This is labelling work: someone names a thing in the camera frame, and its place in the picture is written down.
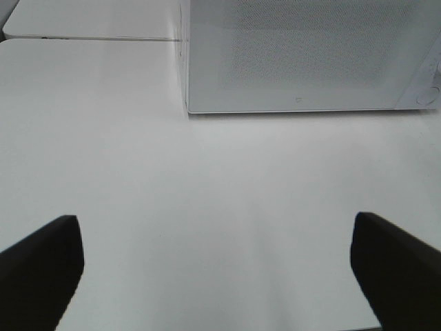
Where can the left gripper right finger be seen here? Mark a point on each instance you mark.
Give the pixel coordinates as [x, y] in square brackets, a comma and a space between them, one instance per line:
[398, 274]

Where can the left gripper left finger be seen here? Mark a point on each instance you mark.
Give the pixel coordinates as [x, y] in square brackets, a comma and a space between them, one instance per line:
[40, 275]

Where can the round white door button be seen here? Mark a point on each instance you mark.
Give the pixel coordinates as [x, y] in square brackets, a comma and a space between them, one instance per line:
[428, 96]

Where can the white microwave oven body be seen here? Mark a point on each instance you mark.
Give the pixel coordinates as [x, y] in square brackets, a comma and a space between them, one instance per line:
[422, 93]

